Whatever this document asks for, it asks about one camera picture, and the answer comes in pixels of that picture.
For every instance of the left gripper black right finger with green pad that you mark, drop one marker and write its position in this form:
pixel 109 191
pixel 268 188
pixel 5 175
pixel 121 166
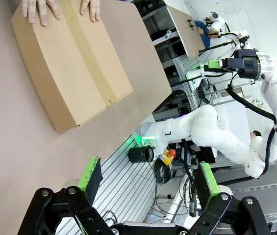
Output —
pixel 216 210

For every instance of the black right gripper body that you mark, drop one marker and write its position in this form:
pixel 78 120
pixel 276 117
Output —
pixel 248 63

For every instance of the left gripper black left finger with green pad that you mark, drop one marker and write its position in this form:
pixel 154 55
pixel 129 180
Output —
pixel 74 210

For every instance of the finger of the right gripper green part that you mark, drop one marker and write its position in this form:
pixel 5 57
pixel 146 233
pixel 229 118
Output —
pixel 214 64

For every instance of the finger of the right gripper black bar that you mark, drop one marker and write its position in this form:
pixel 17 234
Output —
pixel 214 70

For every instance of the brown cardboard box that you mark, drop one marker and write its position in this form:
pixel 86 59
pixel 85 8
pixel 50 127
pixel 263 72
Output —
pixel 55 73

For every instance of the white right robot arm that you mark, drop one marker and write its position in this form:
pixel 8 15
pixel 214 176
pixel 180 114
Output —
pixel 209 127

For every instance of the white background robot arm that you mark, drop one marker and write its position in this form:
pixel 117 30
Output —
pixel 216 23

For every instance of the person's left hand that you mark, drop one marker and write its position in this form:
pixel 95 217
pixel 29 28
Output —
pixel 94 8

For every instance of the person's right hand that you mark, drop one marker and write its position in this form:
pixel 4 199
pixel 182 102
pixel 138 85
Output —
pixel 42 9

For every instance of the background person blue shirt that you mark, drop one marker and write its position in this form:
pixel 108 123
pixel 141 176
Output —
pixel 205 40

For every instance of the aluminium shelving rack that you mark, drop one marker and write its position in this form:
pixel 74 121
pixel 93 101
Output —
pixel 181 71

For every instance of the brown wooden board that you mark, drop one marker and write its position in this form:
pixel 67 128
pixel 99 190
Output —
pixel 184 41

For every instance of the small black clamp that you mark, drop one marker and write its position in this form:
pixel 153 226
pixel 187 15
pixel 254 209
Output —
pixel 191 24

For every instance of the dark-haired background person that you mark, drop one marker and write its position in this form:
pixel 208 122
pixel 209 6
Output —
pixel 256 133

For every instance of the yellow red emergency stop button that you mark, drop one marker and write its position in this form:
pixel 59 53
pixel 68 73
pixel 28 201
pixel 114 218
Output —
pixel 167 156

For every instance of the black cylindrical cup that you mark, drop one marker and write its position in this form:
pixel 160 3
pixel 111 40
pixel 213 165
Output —
pixel 139 154

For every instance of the brown packing tape strip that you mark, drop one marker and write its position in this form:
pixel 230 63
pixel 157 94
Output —
pixel 89 54

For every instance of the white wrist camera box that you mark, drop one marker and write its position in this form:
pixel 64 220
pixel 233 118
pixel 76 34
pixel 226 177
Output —
pixel 243 35

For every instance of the slotted aluminium base plate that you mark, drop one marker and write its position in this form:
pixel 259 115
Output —
pixel 128 186

